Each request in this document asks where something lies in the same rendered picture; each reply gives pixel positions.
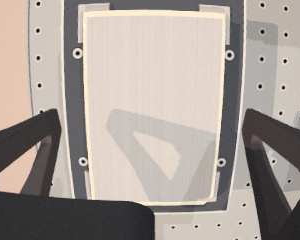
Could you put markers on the cream well plate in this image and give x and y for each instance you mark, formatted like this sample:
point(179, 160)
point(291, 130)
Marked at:
point(157, 13)

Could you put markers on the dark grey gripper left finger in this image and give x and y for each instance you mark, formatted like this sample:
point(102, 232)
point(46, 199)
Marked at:
point(18, 139)

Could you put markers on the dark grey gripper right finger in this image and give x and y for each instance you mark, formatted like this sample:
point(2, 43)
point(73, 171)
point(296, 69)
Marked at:
point(271, 204)

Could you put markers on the grey flat base plate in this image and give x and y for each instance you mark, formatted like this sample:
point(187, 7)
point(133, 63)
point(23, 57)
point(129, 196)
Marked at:
point(271, 86)

